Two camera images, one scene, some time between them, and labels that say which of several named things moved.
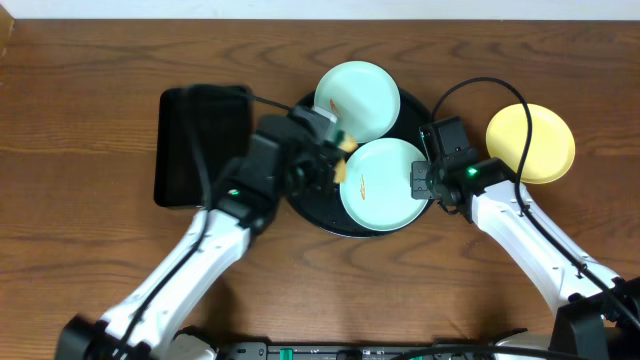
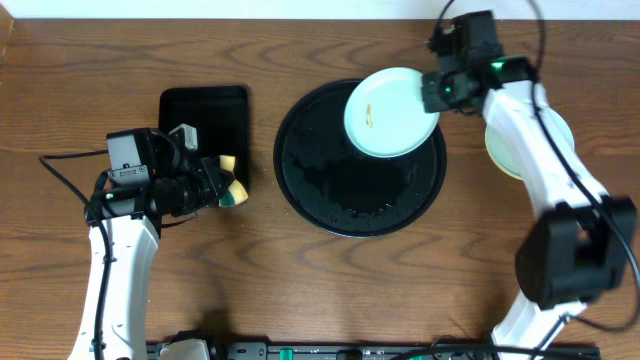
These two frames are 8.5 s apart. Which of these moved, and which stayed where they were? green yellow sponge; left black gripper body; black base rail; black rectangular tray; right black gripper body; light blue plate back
Moved: left black gripper body; light blue plate back; right black gripper body; green yellow sponge
Stayed: black rectangular tray; black base rail
